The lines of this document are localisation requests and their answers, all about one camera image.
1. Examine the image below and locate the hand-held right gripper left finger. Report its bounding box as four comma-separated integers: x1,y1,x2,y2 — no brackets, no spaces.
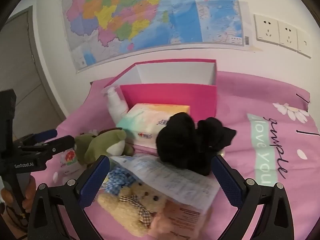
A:
27,155,111,240

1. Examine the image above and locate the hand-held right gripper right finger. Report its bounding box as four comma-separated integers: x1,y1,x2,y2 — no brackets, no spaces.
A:
211,154,293,240

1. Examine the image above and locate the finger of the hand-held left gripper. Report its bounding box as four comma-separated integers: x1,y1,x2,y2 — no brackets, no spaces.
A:
17,135,75,159
14,129,58,147

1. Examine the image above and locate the blue checkered plush doll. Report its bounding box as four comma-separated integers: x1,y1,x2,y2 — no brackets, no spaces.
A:
104,165,140,195

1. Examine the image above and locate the green frog plush toy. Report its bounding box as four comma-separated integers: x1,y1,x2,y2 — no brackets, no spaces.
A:
74,128,135,165

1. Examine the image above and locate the beige teddy bear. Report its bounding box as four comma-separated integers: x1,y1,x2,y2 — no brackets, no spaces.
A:
97,181,167,237

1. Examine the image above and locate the clear printed plastic packet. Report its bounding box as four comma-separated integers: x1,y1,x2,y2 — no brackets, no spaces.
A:
110,154,222,212

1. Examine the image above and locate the black plush toy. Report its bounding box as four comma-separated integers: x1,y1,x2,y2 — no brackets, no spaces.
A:
156,112,237,177

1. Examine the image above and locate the pink cardboard box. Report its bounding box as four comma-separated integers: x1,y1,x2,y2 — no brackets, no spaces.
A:
103,59,217,128

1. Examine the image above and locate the person's left hand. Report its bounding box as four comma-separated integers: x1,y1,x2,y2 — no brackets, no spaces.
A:
0,176,37,214

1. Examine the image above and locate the small flower print packet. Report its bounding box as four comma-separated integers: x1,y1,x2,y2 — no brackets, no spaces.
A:
59,148,82,175

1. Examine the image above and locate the tan cardboard packet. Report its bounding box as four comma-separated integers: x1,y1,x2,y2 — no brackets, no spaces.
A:
150,200,213,240

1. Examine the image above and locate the white pump bottle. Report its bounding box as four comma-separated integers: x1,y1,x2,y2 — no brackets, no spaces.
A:
104,86,129,127

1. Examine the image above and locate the grey brown door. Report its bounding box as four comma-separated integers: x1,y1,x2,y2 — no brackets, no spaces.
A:
0,5,68,140

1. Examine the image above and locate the pastel tissue pack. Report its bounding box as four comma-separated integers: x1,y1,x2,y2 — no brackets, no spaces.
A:
115,103,190,148

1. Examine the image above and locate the pink daisy print bedsheet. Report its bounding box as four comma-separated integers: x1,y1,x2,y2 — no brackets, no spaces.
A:
51,70,320,240

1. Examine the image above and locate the colourful wall map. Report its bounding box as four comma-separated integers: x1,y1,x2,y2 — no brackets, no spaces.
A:
61,0,245,73

